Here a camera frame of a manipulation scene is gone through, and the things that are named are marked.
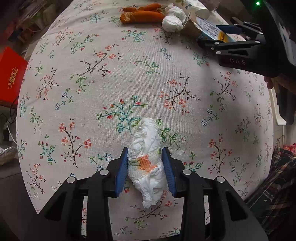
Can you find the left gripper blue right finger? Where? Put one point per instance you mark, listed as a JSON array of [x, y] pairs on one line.
[[169, 171]]

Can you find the white tissue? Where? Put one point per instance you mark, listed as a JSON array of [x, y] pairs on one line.
[[174, 19]]

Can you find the person's right hand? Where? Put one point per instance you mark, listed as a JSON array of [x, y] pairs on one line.
[[287, 82]]

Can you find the white paper cup green leaves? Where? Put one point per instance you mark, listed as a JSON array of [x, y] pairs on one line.
[[195, 8]]

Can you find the red cardboard box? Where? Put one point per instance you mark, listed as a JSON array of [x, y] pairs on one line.
[[13, 68]]

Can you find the orange peel piece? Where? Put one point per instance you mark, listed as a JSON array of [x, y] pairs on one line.
[[139, 17], [150, 7]]

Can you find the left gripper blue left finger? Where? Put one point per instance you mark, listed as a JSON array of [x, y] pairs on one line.
[[121, 173]]

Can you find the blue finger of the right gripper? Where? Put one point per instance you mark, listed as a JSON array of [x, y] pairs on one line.
[[230, 29]]

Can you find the tissue with orange stain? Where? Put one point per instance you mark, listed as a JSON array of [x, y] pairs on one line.
[[145, 165]]

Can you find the light blue milk carton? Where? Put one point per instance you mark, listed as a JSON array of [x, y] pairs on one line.
[[198, 28]]

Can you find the floral tablecloth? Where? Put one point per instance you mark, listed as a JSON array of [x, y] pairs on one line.
[[91, 80]]

